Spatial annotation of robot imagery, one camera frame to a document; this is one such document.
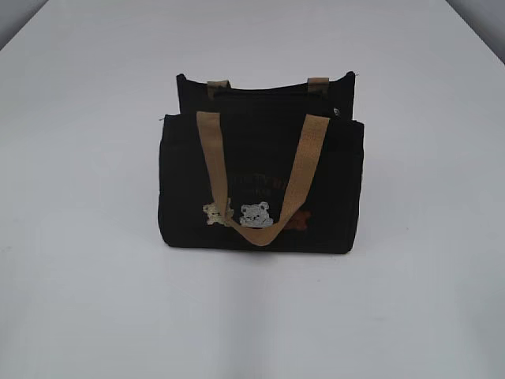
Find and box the black canvas tote bag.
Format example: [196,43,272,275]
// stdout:
[158,72,365,254]

